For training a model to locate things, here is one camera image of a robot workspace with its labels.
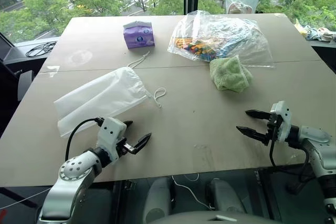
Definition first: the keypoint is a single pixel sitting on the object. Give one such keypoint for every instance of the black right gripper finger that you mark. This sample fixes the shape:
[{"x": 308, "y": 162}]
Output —
[
  {"x": 258, "y": 114},
  {"x": 254, "y": 135}
]

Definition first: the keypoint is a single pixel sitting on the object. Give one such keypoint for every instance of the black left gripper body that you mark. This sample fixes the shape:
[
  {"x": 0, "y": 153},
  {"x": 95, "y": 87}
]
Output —
[{"x": 125, "y": 147}]

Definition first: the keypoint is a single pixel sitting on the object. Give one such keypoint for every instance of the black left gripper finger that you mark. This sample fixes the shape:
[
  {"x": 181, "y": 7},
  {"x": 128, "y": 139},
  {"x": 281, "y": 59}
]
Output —
[
  {"x": 128, "y": 124},
  {"x": 141, "y": 144}
]

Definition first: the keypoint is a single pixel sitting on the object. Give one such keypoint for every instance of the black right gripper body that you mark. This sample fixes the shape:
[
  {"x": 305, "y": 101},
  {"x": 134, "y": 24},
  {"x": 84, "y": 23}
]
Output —
[{"x": 273, "y": 129}]

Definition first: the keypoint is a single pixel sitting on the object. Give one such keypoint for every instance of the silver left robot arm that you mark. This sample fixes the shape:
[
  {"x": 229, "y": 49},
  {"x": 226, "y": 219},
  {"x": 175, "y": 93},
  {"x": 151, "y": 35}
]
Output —
[{"x": 73, "y": 179}]

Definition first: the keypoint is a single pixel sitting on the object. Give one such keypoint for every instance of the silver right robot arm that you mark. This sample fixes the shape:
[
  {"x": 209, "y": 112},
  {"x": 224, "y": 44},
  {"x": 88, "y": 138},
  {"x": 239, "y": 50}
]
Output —
[{"x": 319, "y": 150}]

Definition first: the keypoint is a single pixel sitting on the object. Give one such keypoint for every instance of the green folded towel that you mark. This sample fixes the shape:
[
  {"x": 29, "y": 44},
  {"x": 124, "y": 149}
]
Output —
[{"x": 229, "y": 74}]

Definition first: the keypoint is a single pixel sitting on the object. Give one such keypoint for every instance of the clear bag of colourful blocks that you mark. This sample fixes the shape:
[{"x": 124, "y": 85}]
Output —
[{"x": 215, "y": 35}]

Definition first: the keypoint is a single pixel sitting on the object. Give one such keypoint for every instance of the clear blue-zip plastic bag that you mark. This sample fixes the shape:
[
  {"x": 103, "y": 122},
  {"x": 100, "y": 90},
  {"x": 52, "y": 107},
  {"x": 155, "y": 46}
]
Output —
[{"x": 242, "y": 2}]

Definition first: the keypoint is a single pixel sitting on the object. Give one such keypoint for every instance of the dark grey rounded robot leg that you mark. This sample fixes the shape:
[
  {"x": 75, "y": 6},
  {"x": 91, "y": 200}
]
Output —
[
  {"x": 157, "y": 197},
  {"x": 225, "y": 197}
]

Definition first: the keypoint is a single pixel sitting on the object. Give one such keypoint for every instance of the purple tissue pack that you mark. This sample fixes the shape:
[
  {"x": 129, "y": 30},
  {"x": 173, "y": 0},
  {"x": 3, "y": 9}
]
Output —
[{"x": 139, "y": 35}]

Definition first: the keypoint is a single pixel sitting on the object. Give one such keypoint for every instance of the grey rounded robot torso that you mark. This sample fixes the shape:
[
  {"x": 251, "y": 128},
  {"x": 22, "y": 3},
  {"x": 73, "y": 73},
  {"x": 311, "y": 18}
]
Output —
[{"x": 210, "y": 218}]

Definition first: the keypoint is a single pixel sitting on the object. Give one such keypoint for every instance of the pile of pastel cloths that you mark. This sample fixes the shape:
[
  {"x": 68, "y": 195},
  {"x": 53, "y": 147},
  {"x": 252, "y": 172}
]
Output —
[{"x": 319, "y": 33}]

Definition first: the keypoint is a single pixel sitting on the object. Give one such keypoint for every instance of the dark grey chair back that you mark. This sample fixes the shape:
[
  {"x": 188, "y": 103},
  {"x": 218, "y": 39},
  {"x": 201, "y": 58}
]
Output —
[{"x": 25, "y": 85}]

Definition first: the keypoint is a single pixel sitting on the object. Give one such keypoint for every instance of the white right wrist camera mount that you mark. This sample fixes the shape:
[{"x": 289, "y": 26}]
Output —
[{"x": 283, "y": 121}]

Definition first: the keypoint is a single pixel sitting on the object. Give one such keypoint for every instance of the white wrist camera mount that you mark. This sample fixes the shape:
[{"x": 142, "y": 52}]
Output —
[
  {"x": 283, "y": 121},
  {"x": 110, "y": 132}
]

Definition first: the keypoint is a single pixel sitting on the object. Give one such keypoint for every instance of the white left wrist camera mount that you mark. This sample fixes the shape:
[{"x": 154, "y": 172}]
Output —
[{"x": 110, "y": 132}]

